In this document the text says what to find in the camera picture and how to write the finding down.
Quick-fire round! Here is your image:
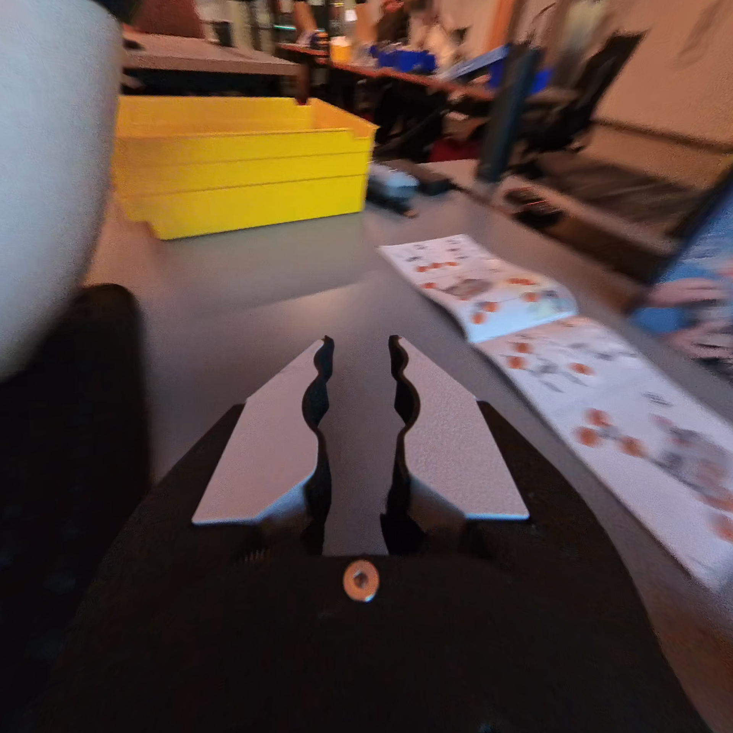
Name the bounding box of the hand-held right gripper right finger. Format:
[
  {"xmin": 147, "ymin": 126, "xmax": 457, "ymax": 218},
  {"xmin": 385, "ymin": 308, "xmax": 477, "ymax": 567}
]
[{"xmin": 381, "ymin": 334, "xmax": 530, "ymax": 555}]

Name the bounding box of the grey battery box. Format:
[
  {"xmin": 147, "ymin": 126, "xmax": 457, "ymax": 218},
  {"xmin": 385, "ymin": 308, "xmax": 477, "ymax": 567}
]
[{"xmin": 366, "ymin": 163, "xmax": 421, "ymax": 210}]

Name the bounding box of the long wooden table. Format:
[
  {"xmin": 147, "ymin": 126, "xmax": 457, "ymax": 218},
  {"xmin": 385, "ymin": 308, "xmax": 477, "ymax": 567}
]
[{"xmin": 278, "ymin": 40, "xmax": 499, "ymax": 101}]

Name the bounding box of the dark upright panel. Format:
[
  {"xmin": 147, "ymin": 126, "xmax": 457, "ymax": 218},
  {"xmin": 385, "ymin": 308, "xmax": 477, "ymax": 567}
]
[{"xmin": 475, "ymin": 46, "xmax": 542, "ymax": 184}]

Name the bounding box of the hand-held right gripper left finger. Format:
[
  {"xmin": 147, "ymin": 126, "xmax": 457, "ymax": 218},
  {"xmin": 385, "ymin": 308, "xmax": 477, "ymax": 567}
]
[{"xmin": 192, "ymin": 335, "xmax": 336, "ymax": 556}]

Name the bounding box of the yellow plastic bin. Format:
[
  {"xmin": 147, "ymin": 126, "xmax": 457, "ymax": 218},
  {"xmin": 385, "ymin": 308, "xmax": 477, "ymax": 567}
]
[{"xmin": 113, "ymin": 94, "xmax": 380, "ymax": 241}]

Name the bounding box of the black office chair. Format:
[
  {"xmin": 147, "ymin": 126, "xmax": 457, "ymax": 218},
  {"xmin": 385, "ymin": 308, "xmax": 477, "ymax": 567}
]
[{"xmin": 533, "ymin": 31, "xmax": 648, "ymax": 167}]

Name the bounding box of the grey work table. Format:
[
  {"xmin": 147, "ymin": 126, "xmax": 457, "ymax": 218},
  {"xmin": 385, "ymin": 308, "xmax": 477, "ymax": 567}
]
[{"xmin": 123, "ymin": 29, "xmax": 304, "ymax": 78}]

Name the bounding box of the black battery pack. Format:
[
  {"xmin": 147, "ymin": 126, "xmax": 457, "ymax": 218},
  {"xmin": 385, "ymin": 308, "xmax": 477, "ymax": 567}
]
[
  {"xmin": 512, "ymin": 205, "xmax": 567, "ymax": 231},
  {"xmin": 504, "ymin": 186, "xmax": 551, "ymax": 212}
]

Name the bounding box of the blue toy kit box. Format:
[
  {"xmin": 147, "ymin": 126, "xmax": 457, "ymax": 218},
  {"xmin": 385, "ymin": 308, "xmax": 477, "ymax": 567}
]
[{"xmin": 627, "ymin": 172, "xmax": 733, "ymax": 379}]

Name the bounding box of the brown-edged grey desk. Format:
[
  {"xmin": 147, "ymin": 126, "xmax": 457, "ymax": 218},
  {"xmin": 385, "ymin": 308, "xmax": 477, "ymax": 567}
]
[{"xmin": 447, "ymin": 155, "xmax": 688, "ymax": 270}]

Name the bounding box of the black perforated chair armrest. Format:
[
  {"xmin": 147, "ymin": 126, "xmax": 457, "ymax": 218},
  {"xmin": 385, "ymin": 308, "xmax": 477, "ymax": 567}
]
[{"xmin": 0, "ymin": 283, "xmax": 152, "ymax": 733}]

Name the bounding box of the blue storage bin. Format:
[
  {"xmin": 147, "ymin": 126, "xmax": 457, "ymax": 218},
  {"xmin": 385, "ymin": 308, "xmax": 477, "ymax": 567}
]
[{"xmin": 372, "ymin": 46, "xmax": 442, "ymax": 69}]

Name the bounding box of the white open instruction booklet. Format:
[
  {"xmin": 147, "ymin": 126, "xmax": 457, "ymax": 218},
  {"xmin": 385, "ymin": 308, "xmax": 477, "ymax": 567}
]
[{"xmin": 378, "ymin": 234, "xmax": 733, "ymax": 591}]

